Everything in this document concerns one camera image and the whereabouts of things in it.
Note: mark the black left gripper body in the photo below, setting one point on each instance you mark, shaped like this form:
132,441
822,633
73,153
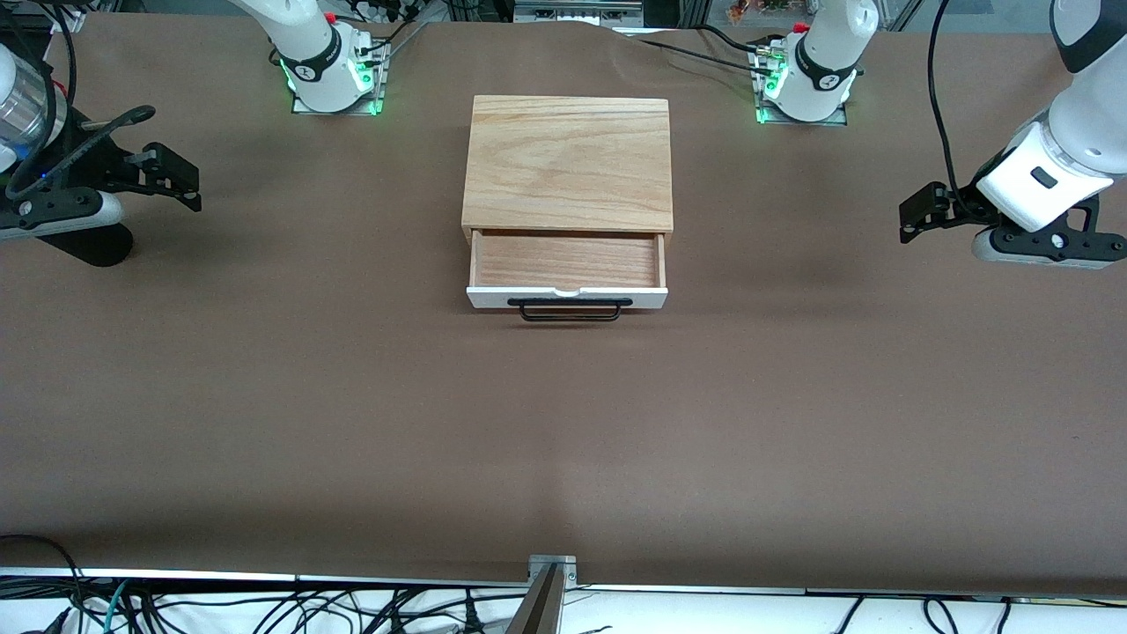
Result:
961,202

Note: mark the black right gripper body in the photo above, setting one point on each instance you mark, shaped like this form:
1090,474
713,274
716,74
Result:
99,158

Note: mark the white-fronted wooden drawer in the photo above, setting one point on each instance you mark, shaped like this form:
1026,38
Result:
568,260

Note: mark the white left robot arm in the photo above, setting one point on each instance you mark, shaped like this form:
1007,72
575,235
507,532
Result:
828,53

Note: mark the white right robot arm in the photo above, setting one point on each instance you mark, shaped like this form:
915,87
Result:
308,44

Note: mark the wooden drawer cabinet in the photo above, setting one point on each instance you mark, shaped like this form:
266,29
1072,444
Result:
568,158

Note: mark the black cylindrical vase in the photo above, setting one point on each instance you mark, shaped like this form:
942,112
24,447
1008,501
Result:
88,248

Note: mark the brown table cover sheet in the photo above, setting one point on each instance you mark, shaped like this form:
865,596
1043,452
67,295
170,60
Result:
563,423

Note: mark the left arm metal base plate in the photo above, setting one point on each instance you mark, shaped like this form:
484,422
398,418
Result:
764,88

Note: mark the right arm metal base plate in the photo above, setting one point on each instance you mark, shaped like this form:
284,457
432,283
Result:
374,84

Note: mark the aluminium table edge rail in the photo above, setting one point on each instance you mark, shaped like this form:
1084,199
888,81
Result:
176,574

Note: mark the aluminium frame profile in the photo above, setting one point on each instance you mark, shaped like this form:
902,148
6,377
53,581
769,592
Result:
577,11

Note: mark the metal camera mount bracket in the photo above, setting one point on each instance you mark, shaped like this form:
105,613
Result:
551,572

